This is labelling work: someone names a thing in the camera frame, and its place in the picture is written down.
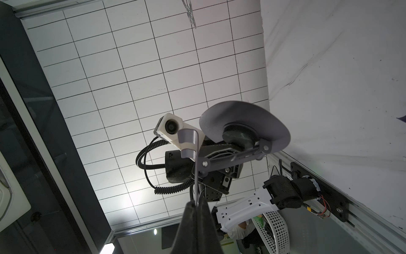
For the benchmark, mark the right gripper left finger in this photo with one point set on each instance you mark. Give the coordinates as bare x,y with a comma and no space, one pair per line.
187,236

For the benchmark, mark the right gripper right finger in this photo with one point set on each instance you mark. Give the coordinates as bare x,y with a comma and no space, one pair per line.
208,242

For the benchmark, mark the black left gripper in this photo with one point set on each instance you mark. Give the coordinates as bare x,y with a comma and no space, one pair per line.
215,171

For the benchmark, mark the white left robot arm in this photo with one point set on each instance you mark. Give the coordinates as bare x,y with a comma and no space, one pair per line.
276,194

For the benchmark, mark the chrome cup holder stand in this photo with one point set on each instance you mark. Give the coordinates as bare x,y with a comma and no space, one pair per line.
189,11

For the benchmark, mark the person in white shirt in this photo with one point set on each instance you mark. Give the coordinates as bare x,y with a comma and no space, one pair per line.
242,230

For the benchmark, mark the white perforated basket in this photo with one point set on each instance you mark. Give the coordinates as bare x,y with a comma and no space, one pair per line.
273,231

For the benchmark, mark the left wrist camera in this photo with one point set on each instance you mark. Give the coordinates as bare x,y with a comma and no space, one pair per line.
168,127

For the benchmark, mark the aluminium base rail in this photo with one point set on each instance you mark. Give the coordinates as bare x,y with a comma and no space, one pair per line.
372,232

